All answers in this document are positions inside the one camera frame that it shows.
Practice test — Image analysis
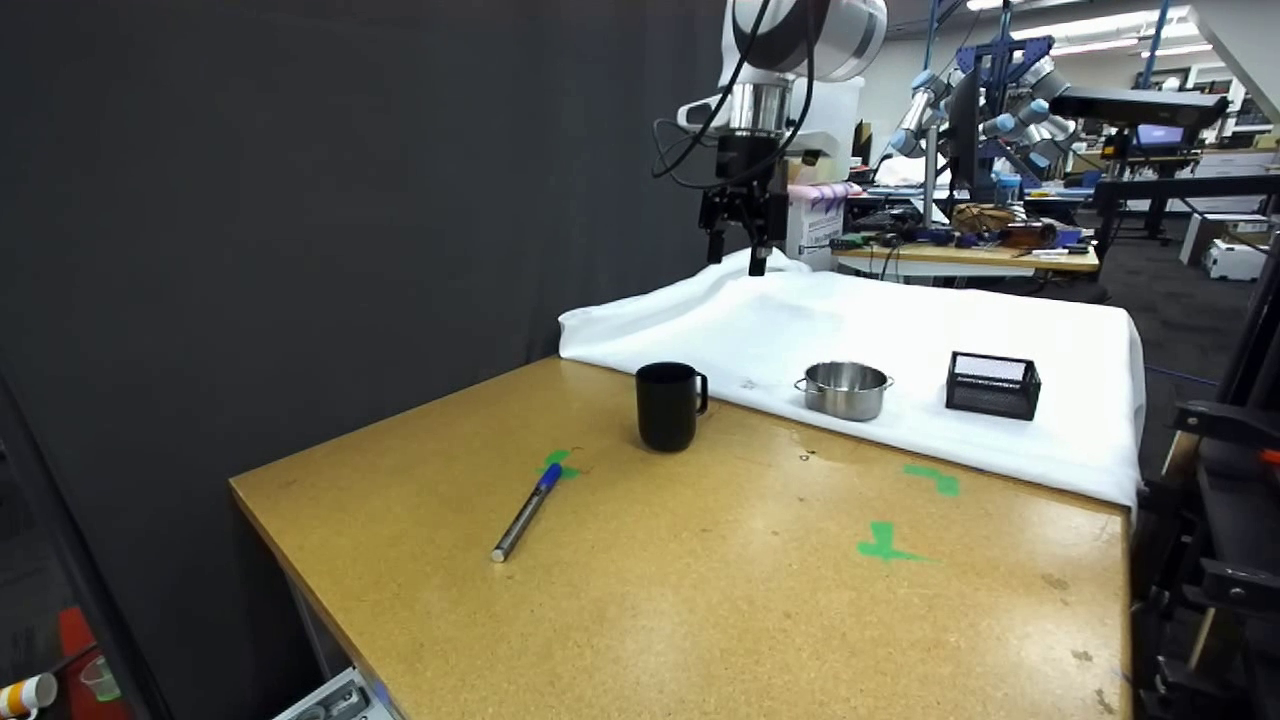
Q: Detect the black mug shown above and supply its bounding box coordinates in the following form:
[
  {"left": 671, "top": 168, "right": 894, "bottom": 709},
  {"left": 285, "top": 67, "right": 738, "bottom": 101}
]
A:
[{"left": 636, "top": 361, "right": 709, "bottom": 451}]

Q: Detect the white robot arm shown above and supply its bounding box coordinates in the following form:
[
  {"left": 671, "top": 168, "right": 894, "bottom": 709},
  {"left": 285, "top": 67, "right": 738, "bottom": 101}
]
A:
[{"left": 661, "top": 0, "right": 887, "bottom": 276}]

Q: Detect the wooden background table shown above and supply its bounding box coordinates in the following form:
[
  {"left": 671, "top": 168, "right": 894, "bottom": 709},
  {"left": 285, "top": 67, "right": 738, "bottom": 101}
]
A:
[{"left": 831, "top": 240, "right": 1099, "bottom": 280}]

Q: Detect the blue robot arms background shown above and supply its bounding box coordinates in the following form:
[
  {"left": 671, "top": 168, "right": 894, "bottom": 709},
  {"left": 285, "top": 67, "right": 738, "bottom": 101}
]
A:
[{"left": 887, "top": 32, "right": 1072, "bottom": 190}]

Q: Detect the green tape mark front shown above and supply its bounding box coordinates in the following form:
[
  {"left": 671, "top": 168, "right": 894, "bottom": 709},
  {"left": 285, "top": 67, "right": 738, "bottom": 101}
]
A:
[{"left": 856, "top": 519, "right": 918, "bottom": 563}]

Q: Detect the small steel pot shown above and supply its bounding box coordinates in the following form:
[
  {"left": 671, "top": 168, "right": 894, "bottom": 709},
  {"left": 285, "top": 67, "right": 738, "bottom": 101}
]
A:
[{"left": 795, "top": 361, "right": 890, "bottom": 420}]

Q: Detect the dark backdrop panel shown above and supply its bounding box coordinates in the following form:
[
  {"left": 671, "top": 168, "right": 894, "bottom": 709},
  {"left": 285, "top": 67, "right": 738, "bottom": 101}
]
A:
[{"left": 0, "top": 0, "right": 734, "bottom": 720}]

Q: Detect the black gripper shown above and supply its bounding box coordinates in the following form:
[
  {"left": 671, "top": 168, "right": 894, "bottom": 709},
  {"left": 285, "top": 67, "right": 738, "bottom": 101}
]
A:
[{"left": 699, "top": 134, "right": 786, "bottom": 276}]

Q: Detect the white cloth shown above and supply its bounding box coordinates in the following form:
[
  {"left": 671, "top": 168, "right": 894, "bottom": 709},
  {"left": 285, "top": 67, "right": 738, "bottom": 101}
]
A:
[{"left": 558, "top": 253, "right": 1146, "bottom": 509}]

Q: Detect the blue capped marker pen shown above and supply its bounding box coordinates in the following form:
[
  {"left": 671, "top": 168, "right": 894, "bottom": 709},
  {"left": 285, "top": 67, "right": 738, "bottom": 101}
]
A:
[{"left": 487, "top": 460, "right": 567, "bottom": 563}]

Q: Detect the black box with label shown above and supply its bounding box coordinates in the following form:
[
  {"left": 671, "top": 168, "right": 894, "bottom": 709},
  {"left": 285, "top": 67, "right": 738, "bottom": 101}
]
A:
[{"left": 943, "top": 353, "right": 1040, "bottom": 420}]

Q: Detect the black stand at right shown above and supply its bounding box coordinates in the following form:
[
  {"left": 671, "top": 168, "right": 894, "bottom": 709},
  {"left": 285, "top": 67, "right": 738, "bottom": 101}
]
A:
[{"left": 1137, "top": 264, "right": 1280, "bottom": 720}]

